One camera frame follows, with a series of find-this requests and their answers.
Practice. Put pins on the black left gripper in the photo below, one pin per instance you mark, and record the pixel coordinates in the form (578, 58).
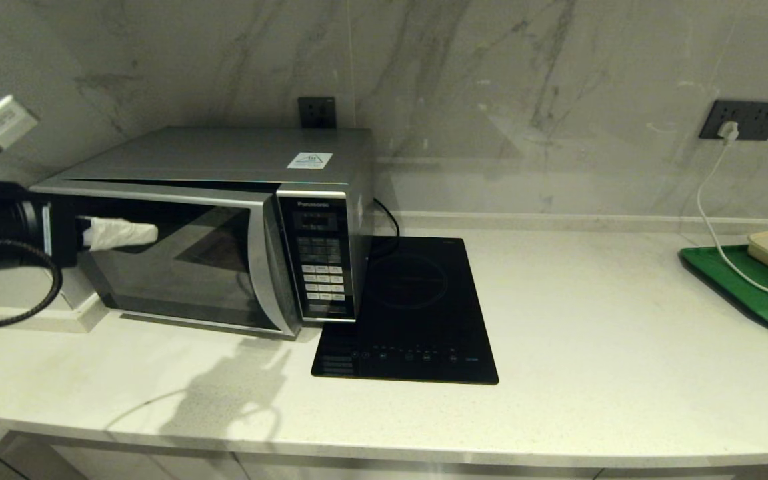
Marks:
(64, 233)

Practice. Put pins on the silver microwave oven body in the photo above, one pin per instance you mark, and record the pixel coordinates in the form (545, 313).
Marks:
(224, 153)

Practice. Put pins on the white warning sticker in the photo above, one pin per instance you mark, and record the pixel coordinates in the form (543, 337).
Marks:
(310, 160)

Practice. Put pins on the black induction cooktop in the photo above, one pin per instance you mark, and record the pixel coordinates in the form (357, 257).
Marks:
(424, 300)

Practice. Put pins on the white power plug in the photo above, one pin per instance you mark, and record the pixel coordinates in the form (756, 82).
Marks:
(728, 131)

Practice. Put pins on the green plastic tray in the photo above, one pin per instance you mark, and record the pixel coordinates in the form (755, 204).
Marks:
(757, 310)

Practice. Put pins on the small dark wall outlet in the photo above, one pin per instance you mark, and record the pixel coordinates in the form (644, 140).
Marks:
(317, 112)

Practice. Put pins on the wide dark wall outlet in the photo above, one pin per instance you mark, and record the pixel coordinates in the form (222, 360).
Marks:
(757, 120)

